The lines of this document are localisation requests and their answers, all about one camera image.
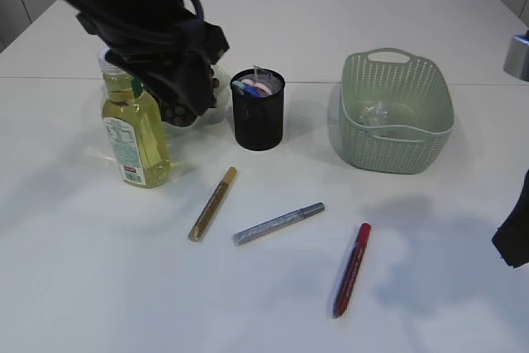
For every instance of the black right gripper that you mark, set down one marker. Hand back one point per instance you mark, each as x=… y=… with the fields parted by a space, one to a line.
x=511 y=239

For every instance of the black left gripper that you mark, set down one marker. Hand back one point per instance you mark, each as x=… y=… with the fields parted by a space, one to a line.
x=168 y=43

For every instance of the purple grape bunch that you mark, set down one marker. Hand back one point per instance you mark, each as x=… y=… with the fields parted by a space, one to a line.
x=178 y=115

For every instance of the blue scissors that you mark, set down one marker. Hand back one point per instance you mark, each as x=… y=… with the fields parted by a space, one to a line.
x=245 y=89

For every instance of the yellow tea bottle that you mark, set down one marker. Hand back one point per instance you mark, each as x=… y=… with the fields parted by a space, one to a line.
x=131 y=117

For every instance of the pink scissors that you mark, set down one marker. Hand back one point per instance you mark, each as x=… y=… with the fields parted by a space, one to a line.
x=264 y=90

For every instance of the gold marker pen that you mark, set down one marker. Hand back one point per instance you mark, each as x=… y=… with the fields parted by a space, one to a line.
x=205 y=218

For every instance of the red marker pen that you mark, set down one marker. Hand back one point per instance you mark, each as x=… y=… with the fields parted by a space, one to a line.
x=351 y=271

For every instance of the clear plastic sheet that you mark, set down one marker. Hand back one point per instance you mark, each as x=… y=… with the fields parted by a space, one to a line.
x=385 y=119

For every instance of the silver marker pen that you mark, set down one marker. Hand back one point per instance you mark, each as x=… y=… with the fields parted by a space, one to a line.
x=275 y=224

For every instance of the green wavy glass plate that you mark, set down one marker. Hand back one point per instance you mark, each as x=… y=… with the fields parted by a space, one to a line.
x=212 y=115

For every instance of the black mesh pen cup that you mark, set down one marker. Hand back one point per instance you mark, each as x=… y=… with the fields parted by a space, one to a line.
x=259 y=122

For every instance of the green woven plastic basket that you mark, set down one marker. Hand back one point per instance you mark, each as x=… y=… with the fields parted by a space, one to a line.
x=419 y=86

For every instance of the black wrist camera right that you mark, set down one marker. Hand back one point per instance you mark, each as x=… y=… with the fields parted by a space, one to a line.
x=516 y=62

